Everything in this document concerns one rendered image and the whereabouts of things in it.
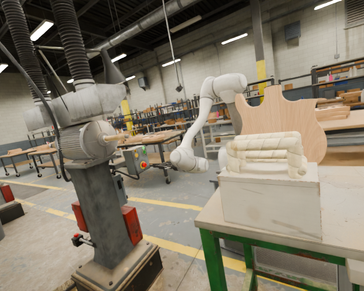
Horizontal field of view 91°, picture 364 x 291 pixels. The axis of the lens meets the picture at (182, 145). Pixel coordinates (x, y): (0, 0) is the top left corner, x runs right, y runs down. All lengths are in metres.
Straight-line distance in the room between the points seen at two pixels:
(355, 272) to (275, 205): 0.21
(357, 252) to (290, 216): 0.15
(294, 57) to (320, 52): 1.07
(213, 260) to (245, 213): 0.27
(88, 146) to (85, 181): 0.28
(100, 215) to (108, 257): 0.33
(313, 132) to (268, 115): 0.18
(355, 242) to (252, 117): 0.54
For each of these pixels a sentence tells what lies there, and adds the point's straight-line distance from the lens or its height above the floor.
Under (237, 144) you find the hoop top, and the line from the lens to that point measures 0.56.
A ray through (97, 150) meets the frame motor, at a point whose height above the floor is 1.19.
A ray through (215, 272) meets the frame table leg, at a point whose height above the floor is 0.70.
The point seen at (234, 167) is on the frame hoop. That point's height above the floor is 1.13.
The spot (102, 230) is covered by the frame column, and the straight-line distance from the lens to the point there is 1.52.
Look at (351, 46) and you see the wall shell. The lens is 12.06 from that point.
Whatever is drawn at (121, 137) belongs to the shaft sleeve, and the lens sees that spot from 1.10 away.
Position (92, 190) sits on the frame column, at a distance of 1.41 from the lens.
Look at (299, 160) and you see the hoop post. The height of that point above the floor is 1.15.
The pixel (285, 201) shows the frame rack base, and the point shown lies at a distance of 0.59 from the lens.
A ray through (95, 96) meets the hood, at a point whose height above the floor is 1.48.
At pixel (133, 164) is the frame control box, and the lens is 1.41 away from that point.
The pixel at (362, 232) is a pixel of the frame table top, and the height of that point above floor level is 0.93.
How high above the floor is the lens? 1.33
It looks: 11 degrees down
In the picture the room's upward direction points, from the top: 11 degrees counter-clockwise
